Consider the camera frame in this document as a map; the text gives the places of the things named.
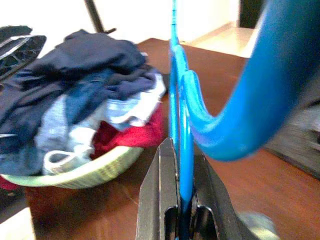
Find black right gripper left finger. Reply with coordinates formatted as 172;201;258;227
136;136;181;240

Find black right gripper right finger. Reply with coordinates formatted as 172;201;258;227
191;147;251;240

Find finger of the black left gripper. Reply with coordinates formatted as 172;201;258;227
0;34;48;81

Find navy printed T-shirt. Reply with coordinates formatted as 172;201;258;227
0;29;162;131

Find blue plastic hanger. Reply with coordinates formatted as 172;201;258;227
168;0;320;240

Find green laundry basket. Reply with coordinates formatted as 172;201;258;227
0;144;145;190

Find red garment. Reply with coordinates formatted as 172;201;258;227
89;103;167;161

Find blue denim jeans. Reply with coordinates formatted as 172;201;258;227
63;68;121;126

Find black clothes rack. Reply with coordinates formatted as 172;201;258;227
83;0;118;35

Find light blue striped garment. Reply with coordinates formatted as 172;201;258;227
103;73;168;132

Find pale blue garment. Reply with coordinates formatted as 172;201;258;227
0;94;97;177

